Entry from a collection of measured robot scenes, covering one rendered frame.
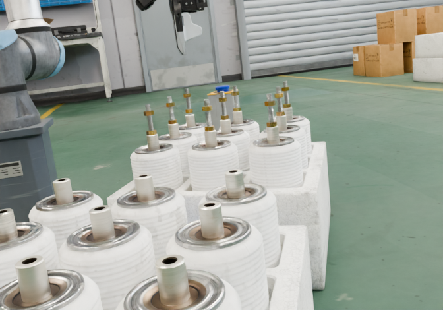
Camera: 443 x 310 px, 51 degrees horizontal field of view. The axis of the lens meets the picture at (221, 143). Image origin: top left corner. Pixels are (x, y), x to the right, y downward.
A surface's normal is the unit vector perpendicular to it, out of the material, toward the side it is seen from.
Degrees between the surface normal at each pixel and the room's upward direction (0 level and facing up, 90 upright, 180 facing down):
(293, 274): 0
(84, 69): 90
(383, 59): 90
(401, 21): 90
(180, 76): 90
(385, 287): 0
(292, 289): 0
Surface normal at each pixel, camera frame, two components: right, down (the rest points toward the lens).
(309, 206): -0.25, 0.22
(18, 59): 0.95, -0.04
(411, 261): -0.11, -0.97
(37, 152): 0.84, 0.01
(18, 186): 0.22, 0.17
